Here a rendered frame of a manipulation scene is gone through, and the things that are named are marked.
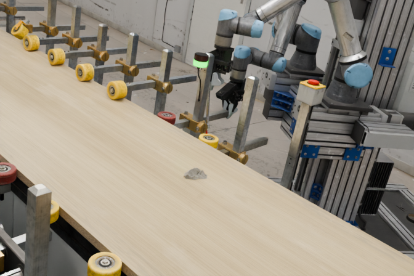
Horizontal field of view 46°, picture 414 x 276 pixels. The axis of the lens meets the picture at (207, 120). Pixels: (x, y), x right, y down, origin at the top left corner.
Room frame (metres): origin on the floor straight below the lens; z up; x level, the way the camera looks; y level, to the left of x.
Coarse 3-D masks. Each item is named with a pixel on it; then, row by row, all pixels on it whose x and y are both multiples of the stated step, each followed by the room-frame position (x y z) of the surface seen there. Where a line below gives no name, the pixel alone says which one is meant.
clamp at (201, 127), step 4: (188, 112) 2.11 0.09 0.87; (180, 116) 2.08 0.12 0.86; (184, 116) 2.06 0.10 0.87; (188, 116) 2.06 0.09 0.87; (192, 116) 2.07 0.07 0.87; (192, 120) 2.03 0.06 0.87; (192, 124) 2.02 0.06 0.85; (196, 124) 2.01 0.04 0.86; (200, 124) 2.01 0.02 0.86; (204, 124) 2.01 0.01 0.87; (188, 128) 2.04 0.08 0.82; (192, 128) 2.02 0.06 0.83; (196, 128) 2.00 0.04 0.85; (200, 128) 2.00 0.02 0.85; (204, 128) 2.02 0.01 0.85; (196, 132) 2.01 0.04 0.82; (200, 132) 2.00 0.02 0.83; (204, 132) 2.02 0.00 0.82
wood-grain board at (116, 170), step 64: (0, 64) 2.20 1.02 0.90; (0, 128) 1.54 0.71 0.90; (64, 128) 1.64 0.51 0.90; (128, 128) 1.75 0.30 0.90; (64, 192) 1.22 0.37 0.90; (128, 192) 1.28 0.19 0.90; (192, 192) 1.35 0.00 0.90; (256, 192) 1.43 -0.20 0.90; (128, 256) 0.99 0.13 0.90; (192, 256) 1.04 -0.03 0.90; (256, 256) 1.09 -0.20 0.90; (320, 256) 1.14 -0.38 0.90; (384, 256) 1.20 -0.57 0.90
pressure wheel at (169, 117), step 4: (160, 112) 1.96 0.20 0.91; (164, 112) 1.97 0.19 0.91; (168, 112) 1.97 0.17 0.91; (160, 116) 1.91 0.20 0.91; (164, 116) 1.92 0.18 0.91; (168, 116) 1.93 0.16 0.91; (172, 116) 1.93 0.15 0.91; (164, 120) 1.90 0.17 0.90; (168, 120) 1.91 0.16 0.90; (172, 120) 1.92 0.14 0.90; (172, 124) 1.92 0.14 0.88
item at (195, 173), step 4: (196, 168) 1.49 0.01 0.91; (188, 172) 1.46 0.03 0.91; (192, 172) 1.46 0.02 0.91; (196, 172) 1.46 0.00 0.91; (200, 172) 1.46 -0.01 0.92; (204, 172) 1.47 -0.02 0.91; (188, 176) 1.43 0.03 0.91; (192, 176) 1.45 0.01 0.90; (196, 176) 1.44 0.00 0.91; (200, 176) 1.45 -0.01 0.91; (204, 176) 1.46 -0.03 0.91
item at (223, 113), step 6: (204, 114) 2.15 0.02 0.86; (210, 114) 2.17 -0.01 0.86; (216, 114) 2.18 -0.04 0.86; (222, 114) 2.22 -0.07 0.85; (228, 114) 2.25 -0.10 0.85; (180, 120) 2.02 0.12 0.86; (186, 120) 2.04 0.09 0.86; (204, 120) 2.12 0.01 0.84; (210, 120) 2.15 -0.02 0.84; (180, 126) 2.00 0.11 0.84; (186, 126) 2.03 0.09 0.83
